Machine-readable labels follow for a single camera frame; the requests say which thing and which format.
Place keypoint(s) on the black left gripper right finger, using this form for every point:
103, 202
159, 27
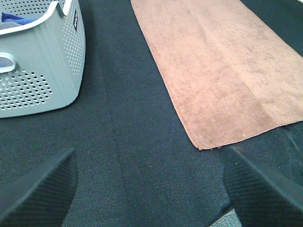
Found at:
261, 196

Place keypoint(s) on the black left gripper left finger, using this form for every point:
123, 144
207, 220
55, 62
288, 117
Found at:
42, 197

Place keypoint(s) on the brown towel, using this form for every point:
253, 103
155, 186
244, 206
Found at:
230, 77

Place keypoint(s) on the black table cloth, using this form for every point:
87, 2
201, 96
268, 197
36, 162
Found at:
136, 164

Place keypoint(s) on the grey perforated laundry basket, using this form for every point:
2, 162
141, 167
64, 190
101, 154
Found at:
42, 62

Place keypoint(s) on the blue towel in basket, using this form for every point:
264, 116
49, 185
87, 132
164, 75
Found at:
7, 18

